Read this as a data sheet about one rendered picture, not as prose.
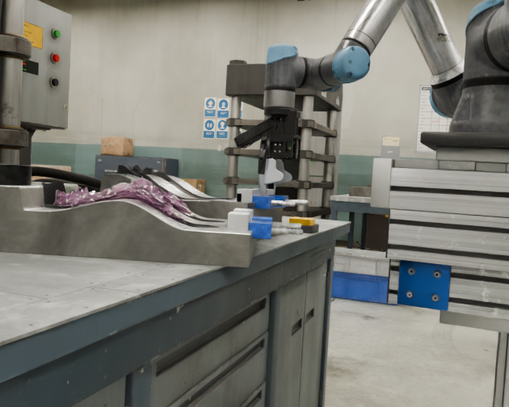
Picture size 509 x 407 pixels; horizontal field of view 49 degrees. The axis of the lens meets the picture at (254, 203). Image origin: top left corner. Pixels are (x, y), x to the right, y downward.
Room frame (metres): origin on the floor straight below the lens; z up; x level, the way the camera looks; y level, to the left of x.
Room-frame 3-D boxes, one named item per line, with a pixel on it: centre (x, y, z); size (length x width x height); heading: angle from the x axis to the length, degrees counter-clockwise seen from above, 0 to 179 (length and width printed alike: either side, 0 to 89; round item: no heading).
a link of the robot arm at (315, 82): (1.38, -0.15, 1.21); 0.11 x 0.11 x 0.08; 22
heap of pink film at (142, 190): (1.04, 0.24, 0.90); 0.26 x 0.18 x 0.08; 87
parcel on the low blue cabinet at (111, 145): (8.59, 2.16, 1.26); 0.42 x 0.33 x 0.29; 70
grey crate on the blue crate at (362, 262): (4.50, -0.93, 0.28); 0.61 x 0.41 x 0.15; 70
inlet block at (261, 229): (0.97, -0.02, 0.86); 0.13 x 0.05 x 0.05; 87
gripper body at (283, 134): (1.35, -0.05, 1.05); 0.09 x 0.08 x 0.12; 70
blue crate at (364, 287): (4.51, -0.93, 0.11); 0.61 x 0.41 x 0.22; 70
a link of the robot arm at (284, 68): (1.36, -0.05, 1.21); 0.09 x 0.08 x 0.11; 112
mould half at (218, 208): (1.40, 0.20, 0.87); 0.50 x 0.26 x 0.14; 70
